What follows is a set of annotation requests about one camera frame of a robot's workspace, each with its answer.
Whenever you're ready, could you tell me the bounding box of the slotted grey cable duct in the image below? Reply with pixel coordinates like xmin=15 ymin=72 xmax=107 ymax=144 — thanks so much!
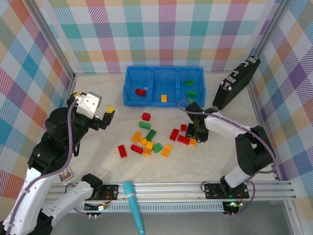
xmin=73 ymin=202 xmax=224 ymax=213

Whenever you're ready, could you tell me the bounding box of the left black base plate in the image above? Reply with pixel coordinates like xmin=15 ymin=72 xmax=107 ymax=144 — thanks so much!
xmin=94 ymin=184 xmax=119 ymax=201

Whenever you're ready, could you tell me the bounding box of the right aluminium corner post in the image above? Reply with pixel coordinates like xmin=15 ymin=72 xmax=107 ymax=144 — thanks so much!
xmin=253 ymin=0 xmax=291 ymax=59

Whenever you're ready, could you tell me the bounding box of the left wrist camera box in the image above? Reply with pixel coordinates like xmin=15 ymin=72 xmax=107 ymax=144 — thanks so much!
xmin=76 ymin=92 xmax=102 ymax=120

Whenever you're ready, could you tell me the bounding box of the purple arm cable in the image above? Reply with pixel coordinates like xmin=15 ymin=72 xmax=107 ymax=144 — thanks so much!
xmin=4 ymin=96 xmax=83 ymax=235
xmin=178 ymin=100 xmax=277 ymax=183

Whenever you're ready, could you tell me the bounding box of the black hard case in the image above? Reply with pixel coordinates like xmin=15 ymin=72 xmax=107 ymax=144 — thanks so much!
xmin=212 ymin=55 xmax=261 ymax=111

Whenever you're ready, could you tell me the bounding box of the long aluminium base rail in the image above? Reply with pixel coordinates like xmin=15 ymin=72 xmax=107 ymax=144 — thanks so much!
xmin=46 ymin=181 xmax=294 ymax=204

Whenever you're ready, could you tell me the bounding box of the right black controller board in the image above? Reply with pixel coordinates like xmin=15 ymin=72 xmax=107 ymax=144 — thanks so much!
xmin=223 ymin=201 xmax=242 ymax=213

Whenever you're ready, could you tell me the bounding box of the right aluminium side rail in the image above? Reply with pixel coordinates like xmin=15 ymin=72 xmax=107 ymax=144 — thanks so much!
xmin=246 ymin=83 xmax=282 ymax=182

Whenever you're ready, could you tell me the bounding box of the blue three-compartment plastic bin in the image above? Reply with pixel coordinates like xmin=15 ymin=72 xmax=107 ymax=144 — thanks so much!
xmin=122 ymin=65 xmax=206 ymax=108

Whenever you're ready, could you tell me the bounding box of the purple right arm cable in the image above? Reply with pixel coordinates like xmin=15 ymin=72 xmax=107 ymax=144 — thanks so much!
xmin=178 ymin=100 xmax=277 ymax=183

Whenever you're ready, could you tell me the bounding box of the black controller board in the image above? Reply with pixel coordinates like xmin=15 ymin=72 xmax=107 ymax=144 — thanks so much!
xmin=84 ymin=202 xmax=110 ymax=212
xmin=223 ymin=201 xmax=242 ymax=213

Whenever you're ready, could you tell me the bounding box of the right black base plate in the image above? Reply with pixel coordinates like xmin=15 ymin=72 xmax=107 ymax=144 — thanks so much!
xmin=204 ymin=183 xmax=250 ymax=199

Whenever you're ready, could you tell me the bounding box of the teal marker pen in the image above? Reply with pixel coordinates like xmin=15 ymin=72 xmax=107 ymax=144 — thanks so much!
xmin=123 ymin=180 xmax=145 ymax=235

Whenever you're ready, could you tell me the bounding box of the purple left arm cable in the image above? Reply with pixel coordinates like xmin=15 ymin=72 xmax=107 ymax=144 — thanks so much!
xmin=4 ymin=96 xmax=83 ymax=235

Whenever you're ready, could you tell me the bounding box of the aluminium side rail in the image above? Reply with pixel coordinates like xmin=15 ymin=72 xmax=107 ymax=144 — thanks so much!
xmin=66 ymin=74 xmax=77 ymax=98
xmin=246 ymin=83 xmax=282 ymax=182

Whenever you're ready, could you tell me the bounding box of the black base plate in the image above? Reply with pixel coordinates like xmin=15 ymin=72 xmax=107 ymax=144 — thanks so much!
xmin=94 ymin=184 xmax=119 ymax=201
xmin=204 ymin=183 xmax=250 ymax=199

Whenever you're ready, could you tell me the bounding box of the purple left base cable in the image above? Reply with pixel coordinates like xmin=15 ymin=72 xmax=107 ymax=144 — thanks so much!
xmin=65 ymin=183 xmax=90 ymax=216

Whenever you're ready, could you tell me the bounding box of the aluminium corner post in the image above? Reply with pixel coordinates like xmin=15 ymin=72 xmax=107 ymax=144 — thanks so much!
xmin=25 ymin=0 xmax=76 ymax=78
xmin=253 ymin=0 xmax=291 ymax=59

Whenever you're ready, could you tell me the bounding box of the left aluminium side rail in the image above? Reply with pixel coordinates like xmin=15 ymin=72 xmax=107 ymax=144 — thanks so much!
xmin=66 ymin=74 xmax=77 ymax=98

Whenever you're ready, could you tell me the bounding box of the left aluminium corner post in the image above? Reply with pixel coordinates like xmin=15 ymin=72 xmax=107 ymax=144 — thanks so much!
xmin=25 ymin=0 xmax=76 ymax=78

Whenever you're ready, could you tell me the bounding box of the left black controller board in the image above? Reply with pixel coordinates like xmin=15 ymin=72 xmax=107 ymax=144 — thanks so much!
xmin=84 ymin=202 xmax=110 ymax=212

